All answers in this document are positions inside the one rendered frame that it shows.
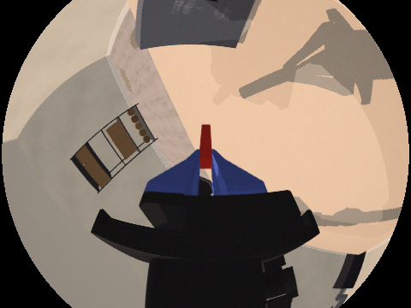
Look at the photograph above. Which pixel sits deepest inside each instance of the red square peg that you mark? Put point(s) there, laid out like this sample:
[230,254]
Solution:
[205,147]

